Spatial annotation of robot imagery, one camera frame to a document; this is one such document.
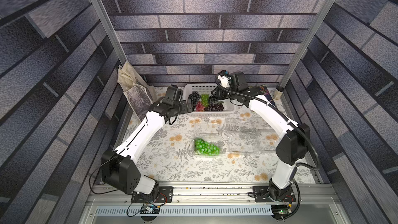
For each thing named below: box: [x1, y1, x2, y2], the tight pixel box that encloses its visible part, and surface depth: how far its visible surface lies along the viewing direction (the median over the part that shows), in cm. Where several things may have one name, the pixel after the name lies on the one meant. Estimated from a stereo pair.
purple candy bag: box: [259, 84, 277, 106], surface depth 116 cm
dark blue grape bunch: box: [188, 91, 202, 111], surface depth 109 cm
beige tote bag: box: [117, 61, 158, 122], surface depth 90 cm
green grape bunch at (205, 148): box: [194, 137, 221, 156], surface depth 87 cm
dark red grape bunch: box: [203, 103, 225, 112], surface depth 105 cm
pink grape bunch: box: [195, 100, 206, 112], surface depth 105 cm
